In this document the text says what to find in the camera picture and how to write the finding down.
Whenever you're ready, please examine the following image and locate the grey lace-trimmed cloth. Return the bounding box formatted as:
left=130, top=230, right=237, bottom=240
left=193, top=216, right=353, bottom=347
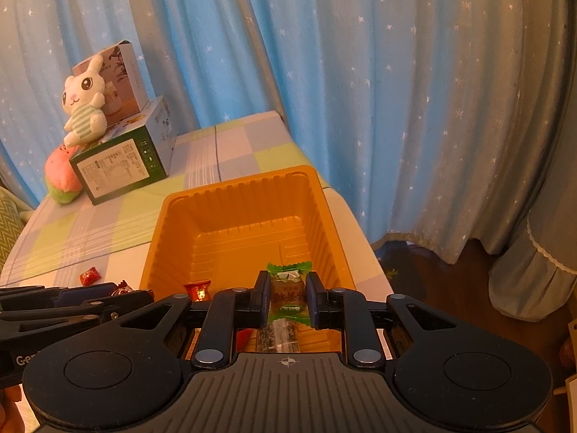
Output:
left=489, top=207, right=577, bottom=323

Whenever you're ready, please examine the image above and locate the plaid tablecloth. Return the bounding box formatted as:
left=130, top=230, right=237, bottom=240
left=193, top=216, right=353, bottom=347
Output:
left=0, top=110, right=395, bottom=357

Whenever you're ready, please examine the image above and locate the beige printed box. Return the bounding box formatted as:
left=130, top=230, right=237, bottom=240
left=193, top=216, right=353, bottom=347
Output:
left=72, top=40, right=149, bottom=118

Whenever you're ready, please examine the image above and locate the green chevron cushion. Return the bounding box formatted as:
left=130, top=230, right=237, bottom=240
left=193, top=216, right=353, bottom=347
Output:
left=0, top=187, right=34, bottom=271

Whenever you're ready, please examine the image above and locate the blue star curtain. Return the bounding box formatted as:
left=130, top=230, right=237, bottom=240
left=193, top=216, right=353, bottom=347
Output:
left=0, top=0, right=577, bottom=264

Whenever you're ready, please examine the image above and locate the clear packet with dark filling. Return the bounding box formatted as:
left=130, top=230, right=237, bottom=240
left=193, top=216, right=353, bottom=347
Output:
left=255, top=318, right=303, bottom=353

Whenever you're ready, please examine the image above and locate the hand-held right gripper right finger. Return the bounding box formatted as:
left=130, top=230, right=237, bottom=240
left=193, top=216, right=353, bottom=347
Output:
left=307, top=271, right=470, bottom=369

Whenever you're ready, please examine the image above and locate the white rabbit plush toy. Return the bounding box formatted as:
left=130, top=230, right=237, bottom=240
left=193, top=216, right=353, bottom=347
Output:
left=62, top=54, right=109, bottom=146

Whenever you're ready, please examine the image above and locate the person's left hand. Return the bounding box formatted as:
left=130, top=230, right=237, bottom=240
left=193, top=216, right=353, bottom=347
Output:
left=0, top=388, right=34, bottom=433

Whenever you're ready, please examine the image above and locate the green cardboard box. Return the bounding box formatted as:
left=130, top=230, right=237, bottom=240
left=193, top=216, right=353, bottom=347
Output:
left=69, top=96, right=176, bottom=206

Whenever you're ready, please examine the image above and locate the green-wrapped brown candy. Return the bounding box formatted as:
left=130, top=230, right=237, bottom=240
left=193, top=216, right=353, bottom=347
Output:
left=266, top=261, right=314, bottom=316

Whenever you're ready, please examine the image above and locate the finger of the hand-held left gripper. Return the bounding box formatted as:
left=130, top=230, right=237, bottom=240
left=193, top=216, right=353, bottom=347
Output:
left=0, top=291, right=154, bottom=325
left=0, top=283, right=119, bottom=303

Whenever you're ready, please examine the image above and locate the white cardboard box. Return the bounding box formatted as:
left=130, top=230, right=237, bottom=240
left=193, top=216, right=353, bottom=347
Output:
left=564, top=370, right=577, bottom=433

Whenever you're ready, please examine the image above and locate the pink green peach plush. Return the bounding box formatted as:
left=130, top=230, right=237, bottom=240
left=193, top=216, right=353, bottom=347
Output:
left=44, top=143, right=84, bottom=205

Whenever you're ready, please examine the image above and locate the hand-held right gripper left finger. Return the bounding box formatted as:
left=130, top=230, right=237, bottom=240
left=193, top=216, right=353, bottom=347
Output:
left=106, top=271, right=272, bottom=369

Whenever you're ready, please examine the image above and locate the orange plastic tray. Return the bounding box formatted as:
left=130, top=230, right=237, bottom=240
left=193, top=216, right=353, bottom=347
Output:
left=139, top=165, right=357, bottom=355

